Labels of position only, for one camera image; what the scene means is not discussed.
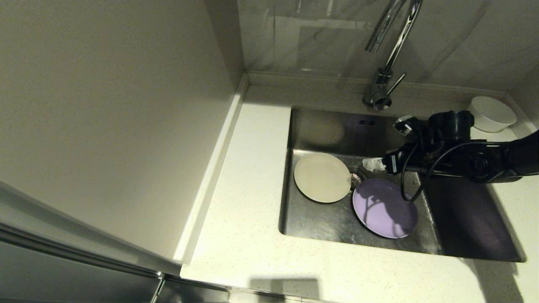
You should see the grey tall cabinet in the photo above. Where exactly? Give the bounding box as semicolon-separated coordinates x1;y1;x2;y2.
0;0;236;303

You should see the chrome gooseneck faucet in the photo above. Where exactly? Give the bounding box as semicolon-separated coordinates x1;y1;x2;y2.
363;0;423;111

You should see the counter base cabinet front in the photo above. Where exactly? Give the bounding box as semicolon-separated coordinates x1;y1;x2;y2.
149;274;230;303

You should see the purple round plate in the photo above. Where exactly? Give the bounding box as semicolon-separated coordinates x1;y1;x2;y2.
352;178;419;239

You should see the white round bowl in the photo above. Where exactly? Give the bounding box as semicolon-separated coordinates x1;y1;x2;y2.
467;96;517;133

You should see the metal sink drain strainer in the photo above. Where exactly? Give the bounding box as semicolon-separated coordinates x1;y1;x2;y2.
349;167;368;191

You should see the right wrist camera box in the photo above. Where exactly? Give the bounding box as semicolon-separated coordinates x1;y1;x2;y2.
394;115;417;136

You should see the thick black cable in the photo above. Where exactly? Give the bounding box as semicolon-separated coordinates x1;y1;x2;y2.
399;141;502;203

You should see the stainless steel sink basin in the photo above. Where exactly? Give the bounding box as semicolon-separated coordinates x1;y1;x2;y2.
278;107;525;262

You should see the cream round plate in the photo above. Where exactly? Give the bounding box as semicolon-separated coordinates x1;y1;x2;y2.
294;152;352;204

